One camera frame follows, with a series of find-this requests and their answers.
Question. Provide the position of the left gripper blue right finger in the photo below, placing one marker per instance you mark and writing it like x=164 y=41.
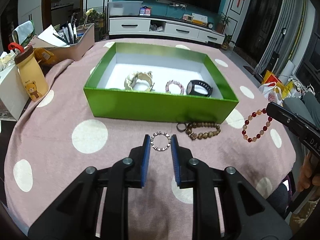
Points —
x=175 y=149

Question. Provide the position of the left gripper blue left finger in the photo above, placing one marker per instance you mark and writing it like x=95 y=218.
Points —
x=145 y=159

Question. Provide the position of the yellow white box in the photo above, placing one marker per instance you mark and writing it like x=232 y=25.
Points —
x=199 y=19

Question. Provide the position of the small floor potted plant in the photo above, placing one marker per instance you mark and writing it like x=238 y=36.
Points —
x=227 y=41

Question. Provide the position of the black wrist watch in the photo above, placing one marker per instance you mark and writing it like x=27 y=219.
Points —
x=199 y=88

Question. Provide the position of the translucent plastic storage box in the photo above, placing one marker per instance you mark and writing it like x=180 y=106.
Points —
x=124 y=8

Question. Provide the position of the pink polka dot blanket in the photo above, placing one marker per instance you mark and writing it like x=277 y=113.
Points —
x=58 y=137

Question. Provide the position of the yellow bear water bottle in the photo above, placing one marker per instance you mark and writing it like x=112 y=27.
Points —
x=31 y=74

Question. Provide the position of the tall potted plant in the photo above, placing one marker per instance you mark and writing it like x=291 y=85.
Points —
x=222 y=22

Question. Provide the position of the white cardboard box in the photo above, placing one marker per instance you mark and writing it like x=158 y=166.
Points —
x=13 y=94

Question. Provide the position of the pink storage bin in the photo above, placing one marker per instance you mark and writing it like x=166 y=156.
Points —
x=60 y=49

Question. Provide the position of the person's right hand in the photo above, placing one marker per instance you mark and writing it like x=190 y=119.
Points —
x=304 y=180

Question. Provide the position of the small desk clock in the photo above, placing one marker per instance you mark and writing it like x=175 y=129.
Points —
x=210 y=25

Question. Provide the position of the green jewelry box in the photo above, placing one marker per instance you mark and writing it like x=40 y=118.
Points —
x=172 y=69

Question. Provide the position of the cream white wrist watch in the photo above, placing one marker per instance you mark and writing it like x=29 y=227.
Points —
x=139 y=77

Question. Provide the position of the white plastic shopping bag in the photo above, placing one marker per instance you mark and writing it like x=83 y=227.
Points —
x=271 y=92

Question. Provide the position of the beige sleeve forearm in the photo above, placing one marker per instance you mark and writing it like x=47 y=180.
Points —
x=297 y=221

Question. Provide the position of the white TV cabinet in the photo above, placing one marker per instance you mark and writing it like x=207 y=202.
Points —
x=162 y=27

